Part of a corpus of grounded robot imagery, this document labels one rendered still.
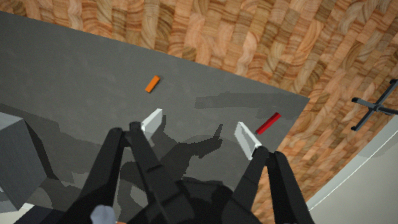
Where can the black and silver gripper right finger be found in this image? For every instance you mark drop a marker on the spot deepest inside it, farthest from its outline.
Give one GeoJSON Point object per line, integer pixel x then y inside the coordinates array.
{"type": "Point", "coordinates": [289, 206]}

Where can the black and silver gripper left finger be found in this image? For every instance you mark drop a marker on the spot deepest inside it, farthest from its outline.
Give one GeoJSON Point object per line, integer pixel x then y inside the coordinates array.
{"type": "Point", "coordinates": [95, 202]}

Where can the orange rod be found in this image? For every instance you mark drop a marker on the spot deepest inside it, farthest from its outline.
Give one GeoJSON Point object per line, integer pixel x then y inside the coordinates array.
{"type": "Point", "coordinates": [152, 83]}

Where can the red rod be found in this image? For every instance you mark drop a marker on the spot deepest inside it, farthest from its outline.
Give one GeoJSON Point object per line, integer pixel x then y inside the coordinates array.
{"type": "Point", "coordinates": [268, 123]}

